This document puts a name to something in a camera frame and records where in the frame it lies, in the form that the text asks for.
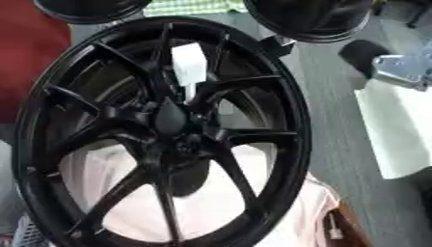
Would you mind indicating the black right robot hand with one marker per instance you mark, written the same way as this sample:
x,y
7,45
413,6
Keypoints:
x,y
360,58

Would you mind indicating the black round wheel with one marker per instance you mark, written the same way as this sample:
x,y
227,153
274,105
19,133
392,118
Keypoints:
x,y
306,19
90,9

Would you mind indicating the white pin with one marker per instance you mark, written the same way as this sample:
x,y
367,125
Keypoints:
x,y
188,64

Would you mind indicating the black spoked wheel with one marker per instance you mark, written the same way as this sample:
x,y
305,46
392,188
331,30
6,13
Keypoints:
x,y
169,119

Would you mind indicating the black chair base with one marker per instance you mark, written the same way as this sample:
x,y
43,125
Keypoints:
x,y
417,14

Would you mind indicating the black wheel stand bracket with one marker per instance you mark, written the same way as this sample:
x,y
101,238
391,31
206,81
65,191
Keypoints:
x,y
277,45

